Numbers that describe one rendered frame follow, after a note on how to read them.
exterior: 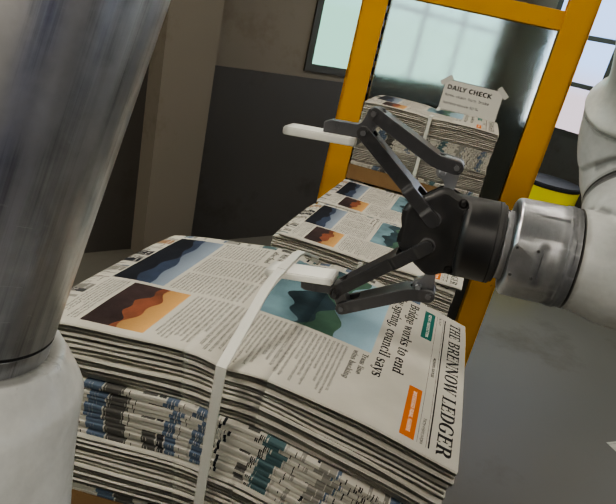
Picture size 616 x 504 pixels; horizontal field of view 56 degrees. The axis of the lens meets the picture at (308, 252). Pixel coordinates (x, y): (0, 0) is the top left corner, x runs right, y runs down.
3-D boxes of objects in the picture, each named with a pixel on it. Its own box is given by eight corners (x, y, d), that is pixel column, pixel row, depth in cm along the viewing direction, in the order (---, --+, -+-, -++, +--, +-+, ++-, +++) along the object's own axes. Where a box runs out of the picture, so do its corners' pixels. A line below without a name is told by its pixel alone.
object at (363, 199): (315, 202, 140) (316, 198, 139) (344, 180, 165) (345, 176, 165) (466, 248, 132) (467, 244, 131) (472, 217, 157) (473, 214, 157)
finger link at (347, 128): (376, 141, 52) (382, 108, 51) (322, 132, 53) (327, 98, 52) (379, 139, 53) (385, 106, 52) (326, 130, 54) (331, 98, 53)
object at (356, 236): (278, 236, 114) (279, 231, 114) (319, 203, 140) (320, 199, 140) (460, 294, 106) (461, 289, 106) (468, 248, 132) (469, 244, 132)
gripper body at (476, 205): (516, 209, 47) (404, 187, 49) (491, 302, 50) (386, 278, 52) (511, 190, 54) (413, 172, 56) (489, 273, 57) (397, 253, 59)
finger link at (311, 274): (339, 269, 59) (338, 276, 59) (274, 260, 61) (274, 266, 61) (332, 279, 56) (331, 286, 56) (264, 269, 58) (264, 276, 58)
